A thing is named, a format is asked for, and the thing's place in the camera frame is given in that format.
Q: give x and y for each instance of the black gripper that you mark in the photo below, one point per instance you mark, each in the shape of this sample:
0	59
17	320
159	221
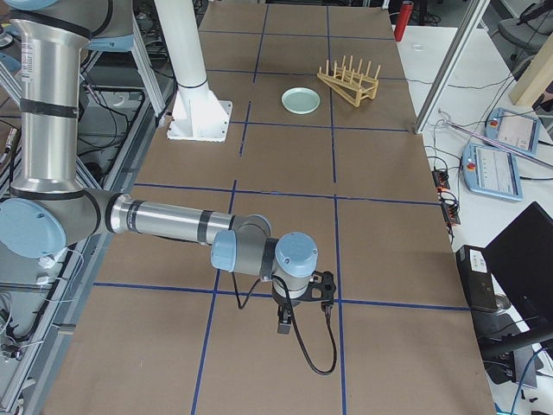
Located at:
285	305

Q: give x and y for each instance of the light green plate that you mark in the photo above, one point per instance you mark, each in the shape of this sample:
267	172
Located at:
300	100

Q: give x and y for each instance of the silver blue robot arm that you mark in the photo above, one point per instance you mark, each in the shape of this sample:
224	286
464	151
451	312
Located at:
239	244

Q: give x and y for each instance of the wooden plate rack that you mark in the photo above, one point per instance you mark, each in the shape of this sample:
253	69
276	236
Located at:
353	82

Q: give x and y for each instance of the brown paper table cover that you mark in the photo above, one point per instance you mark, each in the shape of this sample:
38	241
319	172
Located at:
161	332

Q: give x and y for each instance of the black computer box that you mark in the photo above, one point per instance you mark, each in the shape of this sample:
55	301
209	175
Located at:
476	279

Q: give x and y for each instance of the orange black adapter box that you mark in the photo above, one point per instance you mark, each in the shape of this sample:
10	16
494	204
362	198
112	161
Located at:
440	178

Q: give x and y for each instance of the black monitor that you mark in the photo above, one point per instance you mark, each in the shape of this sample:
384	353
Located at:
520	259

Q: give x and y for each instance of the near teach pendant tablet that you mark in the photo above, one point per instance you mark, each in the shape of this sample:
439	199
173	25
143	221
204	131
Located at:
491	172

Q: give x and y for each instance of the teach pendant tablet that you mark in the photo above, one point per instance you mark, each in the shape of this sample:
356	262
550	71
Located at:
513	129
491	172

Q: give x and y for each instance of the long grabber stick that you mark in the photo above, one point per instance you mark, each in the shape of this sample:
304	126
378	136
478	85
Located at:
497	144

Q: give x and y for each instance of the far teach pendant tablet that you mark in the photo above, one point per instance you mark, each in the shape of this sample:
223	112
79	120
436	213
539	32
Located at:
513	129

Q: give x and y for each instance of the red cylinder bottle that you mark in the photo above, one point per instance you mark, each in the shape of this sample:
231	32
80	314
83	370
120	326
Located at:
403	19

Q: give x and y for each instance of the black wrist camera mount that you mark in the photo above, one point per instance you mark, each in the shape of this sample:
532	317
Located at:
321	288

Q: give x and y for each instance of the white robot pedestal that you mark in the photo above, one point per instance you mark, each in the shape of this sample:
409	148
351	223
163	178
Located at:
197	115

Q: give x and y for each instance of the aluminium side frame rail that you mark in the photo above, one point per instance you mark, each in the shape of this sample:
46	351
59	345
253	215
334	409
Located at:
48	209

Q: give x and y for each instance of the aluminium frame post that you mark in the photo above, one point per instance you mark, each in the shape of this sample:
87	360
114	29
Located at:
469	23

